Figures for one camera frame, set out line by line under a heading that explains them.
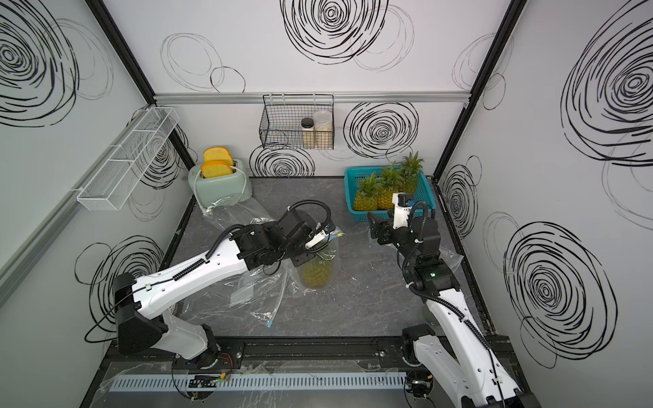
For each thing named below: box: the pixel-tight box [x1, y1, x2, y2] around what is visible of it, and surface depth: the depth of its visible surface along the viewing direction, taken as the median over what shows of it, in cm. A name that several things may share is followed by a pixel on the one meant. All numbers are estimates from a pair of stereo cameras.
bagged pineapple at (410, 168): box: [398, 150, 425, 194], surface depth 102 cm
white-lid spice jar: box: [312, 109, 334, 149], surface depth 86 cm
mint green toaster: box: [187, 158, 253, 208], surface depth 102 cm
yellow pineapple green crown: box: [353, 171, 383, 211], surface depth 96 cm
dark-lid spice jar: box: [300, 117, 315, 149], surface depth 87 cm
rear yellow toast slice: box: [203, 146, 234, 166], surface depth 101 cm
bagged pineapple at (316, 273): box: [300, 258, 333, 288], surface depth 82 cm
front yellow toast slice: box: [200, 161, 233, 179], surface depth 98 cm
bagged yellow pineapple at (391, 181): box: [376, 162, 404, 210], surface depth 98 cm
